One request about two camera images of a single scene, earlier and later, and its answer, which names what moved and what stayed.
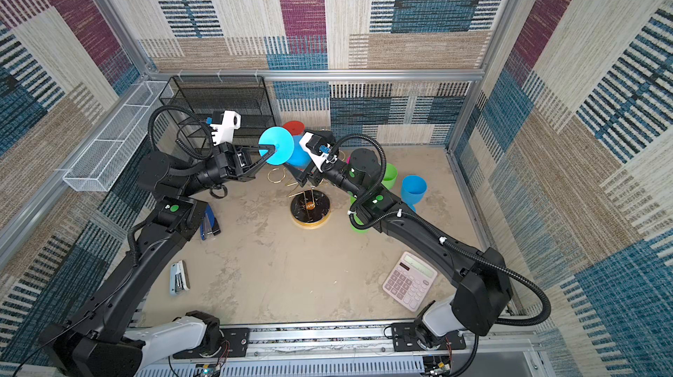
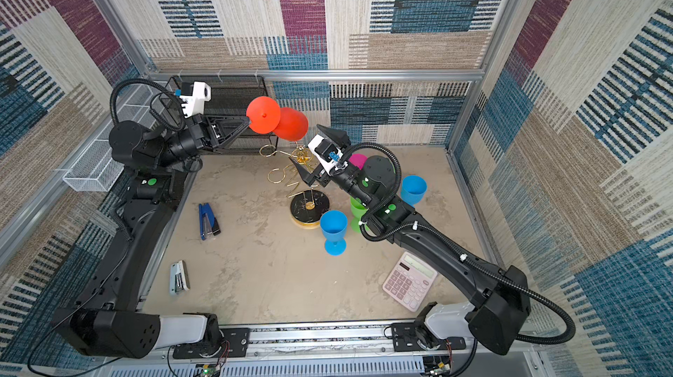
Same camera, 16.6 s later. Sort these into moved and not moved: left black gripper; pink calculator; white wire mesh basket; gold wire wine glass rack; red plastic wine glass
Moved: red plastic wine glass; left black gripper
Not moved: gold wire wine glass rack; pink calculator; white wire mesh basket
